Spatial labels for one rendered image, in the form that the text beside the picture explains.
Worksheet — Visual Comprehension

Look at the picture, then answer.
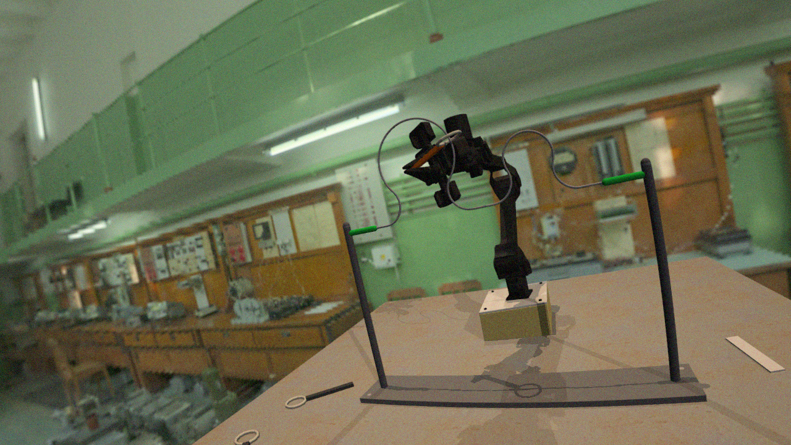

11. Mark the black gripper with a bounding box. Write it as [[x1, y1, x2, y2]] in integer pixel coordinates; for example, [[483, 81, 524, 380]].
[[402, 122, 461, 208]]

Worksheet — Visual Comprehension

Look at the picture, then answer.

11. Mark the beige flat bar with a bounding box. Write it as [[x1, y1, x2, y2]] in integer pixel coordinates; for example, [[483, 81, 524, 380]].
[[726, 336, 785, 373]]

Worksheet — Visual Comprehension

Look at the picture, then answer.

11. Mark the orange handle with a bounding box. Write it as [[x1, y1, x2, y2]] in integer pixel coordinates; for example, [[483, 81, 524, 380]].
[[411, 130, 462, 168]]

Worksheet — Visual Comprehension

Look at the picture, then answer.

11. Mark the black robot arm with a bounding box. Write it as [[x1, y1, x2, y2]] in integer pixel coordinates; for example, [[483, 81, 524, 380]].
[[444, 114, 533, 301]]

